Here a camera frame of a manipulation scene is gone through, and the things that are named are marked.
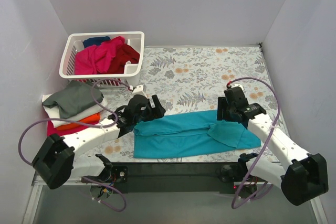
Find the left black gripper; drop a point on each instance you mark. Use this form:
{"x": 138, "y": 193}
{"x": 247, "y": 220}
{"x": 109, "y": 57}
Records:
{"x": 155, "y": 106}

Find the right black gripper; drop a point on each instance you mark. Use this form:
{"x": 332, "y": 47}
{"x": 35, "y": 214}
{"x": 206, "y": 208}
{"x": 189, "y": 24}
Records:
{"x": 223, "y": 112}

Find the teal t shirt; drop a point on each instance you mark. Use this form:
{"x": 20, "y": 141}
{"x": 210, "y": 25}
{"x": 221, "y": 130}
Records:
{"x": 190, "y": 134}

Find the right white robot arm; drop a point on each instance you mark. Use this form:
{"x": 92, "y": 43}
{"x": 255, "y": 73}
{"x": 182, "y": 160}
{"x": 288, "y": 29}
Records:
{"x": 300, "y": 175}

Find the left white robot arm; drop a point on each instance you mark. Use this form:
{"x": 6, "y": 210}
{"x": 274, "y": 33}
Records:
{"x": 60, "y": 157}

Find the floral patterned table mat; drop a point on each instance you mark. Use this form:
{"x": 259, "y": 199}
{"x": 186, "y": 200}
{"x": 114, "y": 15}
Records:
{"x": 190, "y": 79}

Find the orange folded t shirt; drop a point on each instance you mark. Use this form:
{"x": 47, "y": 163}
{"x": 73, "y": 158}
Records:
{"x": 93, "y": 119}

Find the dark red t shirt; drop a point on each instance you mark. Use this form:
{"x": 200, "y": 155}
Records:
{"x": 124, "y": 54}

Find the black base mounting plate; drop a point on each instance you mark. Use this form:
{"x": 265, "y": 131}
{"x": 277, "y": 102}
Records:
{"x": 223, "y": 178}

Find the grey folded t shirt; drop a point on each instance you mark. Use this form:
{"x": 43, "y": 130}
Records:
{"x": 73, "y": 99}

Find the pink t shirt in basket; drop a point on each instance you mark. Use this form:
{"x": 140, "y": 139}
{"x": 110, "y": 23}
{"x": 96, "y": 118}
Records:
{"x": 97, "y": 59}

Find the navy blue t shirt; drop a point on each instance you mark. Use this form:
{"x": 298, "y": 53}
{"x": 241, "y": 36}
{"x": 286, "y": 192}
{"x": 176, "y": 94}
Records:
{"x": 95, "y": 41}

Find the white folded t shirt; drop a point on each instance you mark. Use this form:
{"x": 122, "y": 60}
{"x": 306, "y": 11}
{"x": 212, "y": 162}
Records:
{"x": 54, "y": 113}

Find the pink folded t shirt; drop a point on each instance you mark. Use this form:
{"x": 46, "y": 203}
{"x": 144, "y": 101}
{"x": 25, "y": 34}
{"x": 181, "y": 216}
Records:
{"x": 51, "y": 130}

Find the white plastic laundry basket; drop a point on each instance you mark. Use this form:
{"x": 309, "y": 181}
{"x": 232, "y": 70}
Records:
{"x": 131, "y": 74}

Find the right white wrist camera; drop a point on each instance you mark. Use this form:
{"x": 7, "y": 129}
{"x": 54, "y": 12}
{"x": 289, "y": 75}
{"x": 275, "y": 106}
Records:
{"x": 235, "y": 85}

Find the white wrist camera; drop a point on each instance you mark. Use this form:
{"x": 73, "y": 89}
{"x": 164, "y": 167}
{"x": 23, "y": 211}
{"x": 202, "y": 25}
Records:
{"x": 235, "y": 85}
{"x": 139, "y": 90}

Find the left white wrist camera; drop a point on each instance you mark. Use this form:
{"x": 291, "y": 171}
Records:
{"x": 139, "y": 90}

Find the aluminium frame rail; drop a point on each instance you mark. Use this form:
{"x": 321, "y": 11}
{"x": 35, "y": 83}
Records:
{"x": 61, "y": 205}

